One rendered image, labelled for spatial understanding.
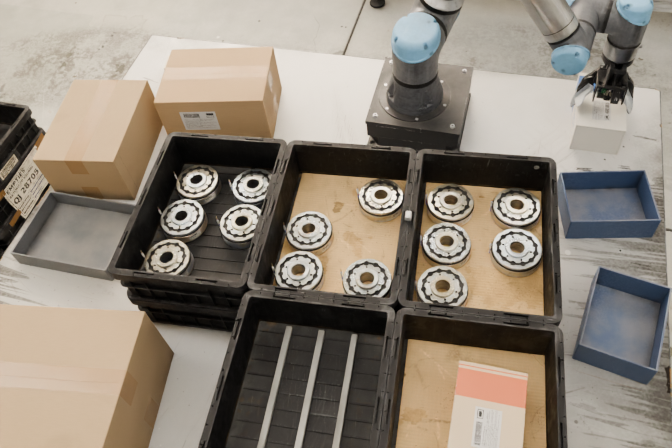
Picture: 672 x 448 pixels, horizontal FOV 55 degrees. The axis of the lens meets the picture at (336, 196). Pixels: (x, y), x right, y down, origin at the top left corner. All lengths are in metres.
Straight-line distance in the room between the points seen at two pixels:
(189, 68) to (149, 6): 1.91
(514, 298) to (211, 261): 0.66
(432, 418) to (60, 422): 0.67
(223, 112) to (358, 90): 0.42
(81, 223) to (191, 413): 0.63
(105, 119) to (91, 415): 0.82
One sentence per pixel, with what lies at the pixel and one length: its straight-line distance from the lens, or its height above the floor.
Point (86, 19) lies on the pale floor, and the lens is 3.83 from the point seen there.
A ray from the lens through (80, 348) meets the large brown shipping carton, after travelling 1.37.
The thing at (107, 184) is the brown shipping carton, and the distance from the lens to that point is 1.78.
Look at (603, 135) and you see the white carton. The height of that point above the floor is 0.77.
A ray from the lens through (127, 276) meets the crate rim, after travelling 1.38.
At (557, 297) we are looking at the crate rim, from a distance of 1.27.
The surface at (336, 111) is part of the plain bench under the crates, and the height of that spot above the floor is 0.70.
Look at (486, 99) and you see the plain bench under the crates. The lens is 1.90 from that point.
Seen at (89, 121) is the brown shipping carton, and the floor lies 0.86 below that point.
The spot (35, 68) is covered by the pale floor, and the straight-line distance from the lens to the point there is 3.64.
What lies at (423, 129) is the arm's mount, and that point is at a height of 0.80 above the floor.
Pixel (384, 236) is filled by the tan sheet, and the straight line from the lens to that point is 1.43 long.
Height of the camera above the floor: 2.01
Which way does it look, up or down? 52 degrees down
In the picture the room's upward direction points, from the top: 9 degrees counter-clockwise
